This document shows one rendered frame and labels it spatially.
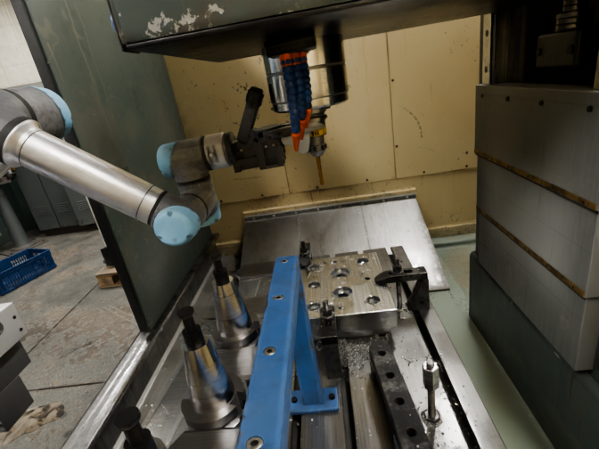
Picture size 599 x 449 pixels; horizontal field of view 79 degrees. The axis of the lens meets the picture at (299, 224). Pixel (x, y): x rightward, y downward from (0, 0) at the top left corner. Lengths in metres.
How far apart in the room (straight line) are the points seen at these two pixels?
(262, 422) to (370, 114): 1.60
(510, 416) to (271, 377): 0.87
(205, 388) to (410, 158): 1.65
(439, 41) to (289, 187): 0.94
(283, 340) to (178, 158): 0.50
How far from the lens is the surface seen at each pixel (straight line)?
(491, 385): 1.25
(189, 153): 0.81
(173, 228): 0.71
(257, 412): 0.38
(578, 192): 0.77
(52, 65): 1.20
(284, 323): 0.47
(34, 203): 6.18
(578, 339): 0.88
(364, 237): 1.76
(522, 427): 1.18
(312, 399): 0.79
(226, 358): 0.46
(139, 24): 0.51
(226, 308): 0.46
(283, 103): 0.74
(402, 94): 1.84
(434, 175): 1.95
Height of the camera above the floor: 1.50
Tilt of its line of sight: 22 degrees down
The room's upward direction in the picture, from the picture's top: 10 degrees counter-clockwise
